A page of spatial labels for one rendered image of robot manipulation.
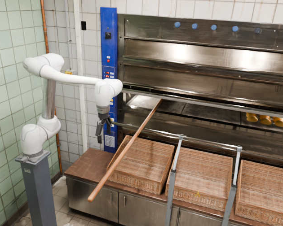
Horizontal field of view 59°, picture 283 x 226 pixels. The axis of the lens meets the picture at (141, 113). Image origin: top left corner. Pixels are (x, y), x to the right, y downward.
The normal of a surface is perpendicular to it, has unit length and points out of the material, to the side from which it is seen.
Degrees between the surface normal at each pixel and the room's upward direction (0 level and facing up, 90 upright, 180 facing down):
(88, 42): 90
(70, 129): 90
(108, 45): 90
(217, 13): 90
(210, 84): 70
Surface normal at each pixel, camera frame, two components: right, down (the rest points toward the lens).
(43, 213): 0.44, 0.39
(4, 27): 0.94, 0.17
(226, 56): -0.29, 0.04
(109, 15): -0.33, 0.38
